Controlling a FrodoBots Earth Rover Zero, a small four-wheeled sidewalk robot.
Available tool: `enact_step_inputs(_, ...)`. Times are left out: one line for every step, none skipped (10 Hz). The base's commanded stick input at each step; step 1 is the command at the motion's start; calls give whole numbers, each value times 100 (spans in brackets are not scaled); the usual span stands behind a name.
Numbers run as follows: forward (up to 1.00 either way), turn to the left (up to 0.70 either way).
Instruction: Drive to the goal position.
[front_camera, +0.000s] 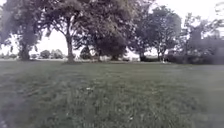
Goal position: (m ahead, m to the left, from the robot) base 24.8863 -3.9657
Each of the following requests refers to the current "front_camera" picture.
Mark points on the green grass lawn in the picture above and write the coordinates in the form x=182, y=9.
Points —
x=110, y=96

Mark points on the group of large trees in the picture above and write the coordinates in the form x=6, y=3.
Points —
x=69, y=46

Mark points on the distant low bushes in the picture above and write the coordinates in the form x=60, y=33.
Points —
x=50, y=54

